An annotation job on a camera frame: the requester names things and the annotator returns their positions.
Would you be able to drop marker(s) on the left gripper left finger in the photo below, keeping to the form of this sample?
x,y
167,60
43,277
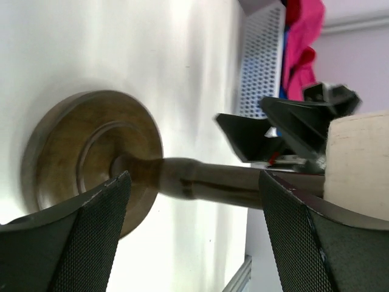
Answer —
x,y
67,247

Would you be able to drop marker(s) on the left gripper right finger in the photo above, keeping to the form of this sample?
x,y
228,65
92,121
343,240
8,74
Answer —
x,y
319,246

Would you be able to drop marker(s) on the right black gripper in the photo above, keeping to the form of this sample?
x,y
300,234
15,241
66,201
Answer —
x,y
303,126

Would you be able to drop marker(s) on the pink baseball cap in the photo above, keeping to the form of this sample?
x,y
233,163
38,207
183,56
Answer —
x,y
305,19

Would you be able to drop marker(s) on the blue baseball cap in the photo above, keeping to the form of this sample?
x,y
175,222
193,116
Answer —
x,y
285,67

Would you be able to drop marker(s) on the cream mannequin head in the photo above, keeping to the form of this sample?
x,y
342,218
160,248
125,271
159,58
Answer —
x,y
356,174

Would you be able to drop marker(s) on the white perforated plastic basket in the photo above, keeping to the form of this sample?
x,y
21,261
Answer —
x,y
261,59

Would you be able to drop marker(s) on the aluminium extrusion rail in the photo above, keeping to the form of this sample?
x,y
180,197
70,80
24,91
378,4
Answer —
x,y
240,281

